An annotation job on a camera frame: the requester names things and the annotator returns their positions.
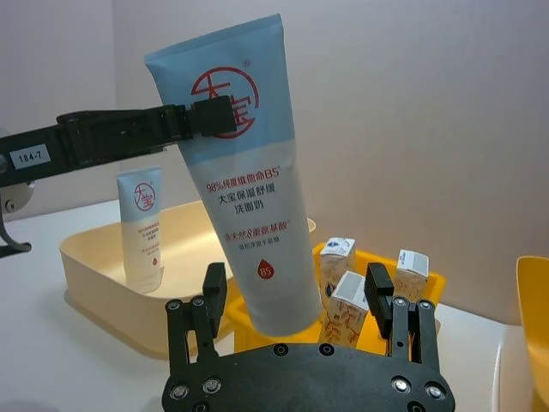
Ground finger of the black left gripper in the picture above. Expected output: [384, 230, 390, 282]
[57, 94, 238, 159]

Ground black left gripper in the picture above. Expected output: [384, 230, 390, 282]
[0, 122, 179, 189]

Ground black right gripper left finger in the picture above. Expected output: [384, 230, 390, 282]
[165, 261, 230, 379]

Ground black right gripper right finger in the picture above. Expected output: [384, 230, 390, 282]
[363, 262, 442, 371]

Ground large blue white tube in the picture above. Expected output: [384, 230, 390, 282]
[144, 13, 324, 338]

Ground small white printed carton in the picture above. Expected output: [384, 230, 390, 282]
[319, 236, 358, 301]
[395, 248, 431, 302]
[324, 270, 371, 345]

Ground yellow plastic bin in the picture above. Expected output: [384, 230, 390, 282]
[226, 242, 448, 358]

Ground small blue white tube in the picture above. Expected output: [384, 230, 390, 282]
[116, 166, 165, 295]

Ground cream plastic tray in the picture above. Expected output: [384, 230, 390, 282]
[58, 199, 319, 360]

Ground yellow plastic container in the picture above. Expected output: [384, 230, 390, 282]
[516, 256, 549, 401]

